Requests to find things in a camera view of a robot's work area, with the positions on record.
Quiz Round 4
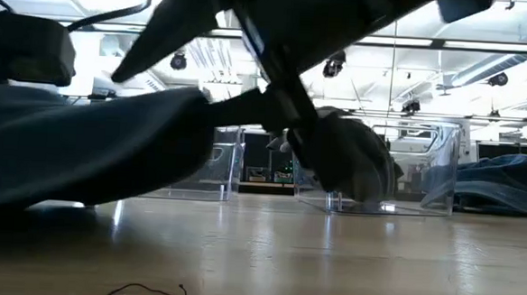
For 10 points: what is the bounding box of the dark blue cap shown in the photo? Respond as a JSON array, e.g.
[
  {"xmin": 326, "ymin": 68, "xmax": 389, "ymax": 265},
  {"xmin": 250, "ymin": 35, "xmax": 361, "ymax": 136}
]
[{"xmin": 0, "ymin": 78, "xmax": 217, "ymax": 225}]

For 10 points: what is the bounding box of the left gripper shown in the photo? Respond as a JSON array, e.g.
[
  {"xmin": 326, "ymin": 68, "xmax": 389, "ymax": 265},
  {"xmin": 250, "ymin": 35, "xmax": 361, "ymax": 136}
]
[{"xmin": 0, "ymin": 10, "xmax": 79, "ymax": 89}]

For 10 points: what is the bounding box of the clear plastic bin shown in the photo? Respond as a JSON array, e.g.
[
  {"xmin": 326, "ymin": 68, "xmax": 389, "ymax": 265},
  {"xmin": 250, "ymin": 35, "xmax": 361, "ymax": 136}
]
[
  {"xmin": 141, "ymin": 121, "xmax": 247, "ymax": 205},
  {"xmin": 291, "ymin": 115, "xmax": 464, "ymax": 221}
]

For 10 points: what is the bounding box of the black cap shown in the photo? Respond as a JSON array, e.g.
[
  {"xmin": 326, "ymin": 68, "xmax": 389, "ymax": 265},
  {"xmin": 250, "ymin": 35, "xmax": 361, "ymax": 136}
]
[
  {"xmin": 332, "ymin": 155, "xmax": 405, "ymax": 207},
  {"xmin": 309, "ymin": 105, "xmax": 400, "ymax": 196}
]

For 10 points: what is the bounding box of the dark background shelf unit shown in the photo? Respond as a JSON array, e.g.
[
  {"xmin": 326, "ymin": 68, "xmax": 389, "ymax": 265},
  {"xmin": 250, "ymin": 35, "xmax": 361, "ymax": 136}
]
[{"xmin": 238, "ymin": 128, "xmax": 298, "ymax": 186}]

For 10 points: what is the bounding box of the black aluminium table frame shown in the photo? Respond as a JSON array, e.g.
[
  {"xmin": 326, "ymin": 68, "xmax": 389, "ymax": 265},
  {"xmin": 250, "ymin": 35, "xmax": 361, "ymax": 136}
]
[{"xmin": 237, "ymin": 181, "xmax": 297, "ymax": 197}]

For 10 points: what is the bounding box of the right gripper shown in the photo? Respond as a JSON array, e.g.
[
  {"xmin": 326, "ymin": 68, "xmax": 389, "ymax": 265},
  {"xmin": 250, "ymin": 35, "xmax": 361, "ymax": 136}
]
[{"xmin": 202, "ymin": 0, "xmax": 439, "ymax": 175}]

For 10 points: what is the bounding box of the faded blue denim cap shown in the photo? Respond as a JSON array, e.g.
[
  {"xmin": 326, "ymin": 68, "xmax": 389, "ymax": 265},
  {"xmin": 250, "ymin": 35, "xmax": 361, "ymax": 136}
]
[{"xmin": 421, "ymin": 149, "xmax": 527, "ymax": 216}]

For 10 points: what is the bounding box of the thin black wire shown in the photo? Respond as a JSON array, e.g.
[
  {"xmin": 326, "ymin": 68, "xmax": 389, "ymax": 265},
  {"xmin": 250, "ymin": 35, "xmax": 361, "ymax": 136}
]
[{"xmin": 105, "ymin": 280, "xmax": 189, "ymax": 295}]

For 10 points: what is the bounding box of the black ceiling spotlight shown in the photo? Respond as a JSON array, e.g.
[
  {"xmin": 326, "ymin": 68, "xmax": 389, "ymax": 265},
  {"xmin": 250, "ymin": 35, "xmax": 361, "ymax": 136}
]
[
  {"xmin": 321, "ymin": 49, "xmax": 347, "ymax": 79},
  {"xmin": 169, "ymin": 51, "xmax": 189, "ymax": 71},
  {"xmin": 486, "ymin": 70, "xmax": 511, "ymax": 88},
  {"xmin": 400, "ymin": 97, "xmax": 422, "ymax": 116}
]

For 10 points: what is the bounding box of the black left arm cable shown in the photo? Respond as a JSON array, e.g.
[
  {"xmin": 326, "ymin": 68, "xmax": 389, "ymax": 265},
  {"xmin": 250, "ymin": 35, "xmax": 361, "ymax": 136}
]
[{"xmin": 65, "ymin": 0, "xmax": 153, "ymax": 37}]

